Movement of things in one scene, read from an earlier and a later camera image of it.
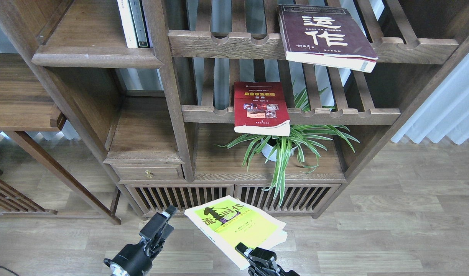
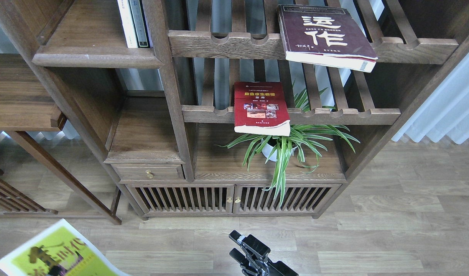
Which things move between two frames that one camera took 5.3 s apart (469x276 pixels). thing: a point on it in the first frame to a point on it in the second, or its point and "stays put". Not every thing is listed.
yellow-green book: [227, 221] to [61, 248]
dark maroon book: [325, 36] stays put
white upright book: [127, 23] stays put
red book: [260, 107] stays put
